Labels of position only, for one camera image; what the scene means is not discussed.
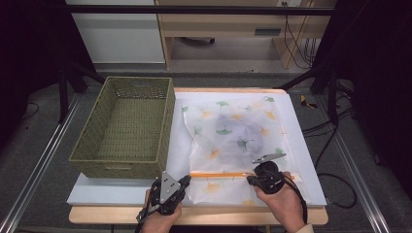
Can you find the white leaf-print laundry bag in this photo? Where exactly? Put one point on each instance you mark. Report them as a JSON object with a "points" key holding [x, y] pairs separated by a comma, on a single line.
{"points": [[207, 155]]}

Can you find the aluminium floor rail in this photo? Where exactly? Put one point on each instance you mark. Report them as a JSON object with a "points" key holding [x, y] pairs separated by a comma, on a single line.
{"points": [[35, 174], [359, 168]]}

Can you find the person's right hand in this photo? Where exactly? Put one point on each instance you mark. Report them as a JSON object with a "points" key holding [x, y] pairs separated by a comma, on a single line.
{"points": [[285, 207]]}

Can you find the green woven basket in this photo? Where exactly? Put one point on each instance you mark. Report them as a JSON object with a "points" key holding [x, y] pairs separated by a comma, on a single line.
{"points": [[129, 129]]}

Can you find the black horizontal bar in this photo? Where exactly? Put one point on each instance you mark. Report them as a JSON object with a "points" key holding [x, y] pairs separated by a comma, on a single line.
{"points": [[194, 10]]}

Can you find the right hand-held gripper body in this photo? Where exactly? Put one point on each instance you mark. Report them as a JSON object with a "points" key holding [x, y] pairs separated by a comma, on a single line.
{"points": [[268, 178]]}

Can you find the black metal stand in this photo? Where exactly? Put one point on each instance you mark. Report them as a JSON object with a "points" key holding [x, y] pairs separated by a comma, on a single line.
{"points": [[332, 97], [63, 97]]}

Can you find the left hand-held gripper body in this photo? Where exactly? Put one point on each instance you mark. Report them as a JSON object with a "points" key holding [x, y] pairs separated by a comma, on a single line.
{"points": [[168, 194]]}

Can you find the person's left hand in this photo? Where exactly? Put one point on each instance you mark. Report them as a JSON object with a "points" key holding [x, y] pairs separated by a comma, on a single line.
{"points": [[158, 223]]}

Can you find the white cabinet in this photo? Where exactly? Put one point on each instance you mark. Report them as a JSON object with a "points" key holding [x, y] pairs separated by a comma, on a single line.
{"points": [[120, 39]]}

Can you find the yellow and black floor object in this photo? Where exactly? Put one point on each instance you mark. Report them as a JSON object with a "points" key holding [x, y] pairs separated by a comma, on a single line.
{"points": [[306, 103]]}

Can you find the black curtain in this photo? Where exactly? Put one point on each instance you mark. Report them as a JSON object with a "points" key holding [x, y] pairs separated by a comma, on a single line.
{"points": [[379, 64], [32, 48]]}

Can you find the purple garment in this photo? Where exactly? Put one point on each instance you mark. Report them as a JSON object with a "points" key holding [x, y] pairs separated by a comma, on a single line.
{"points": [[236, 132]]}

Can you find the light wooden desk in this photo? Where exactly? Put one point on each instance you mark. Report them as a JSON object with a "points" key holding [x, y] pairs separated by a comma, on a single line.
{"points": [[223, 24]]}

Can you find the white table board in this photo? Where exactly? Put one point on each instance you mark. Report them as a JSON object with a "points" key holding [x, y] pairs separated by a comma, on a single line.
{"points": [[178, 145]]}

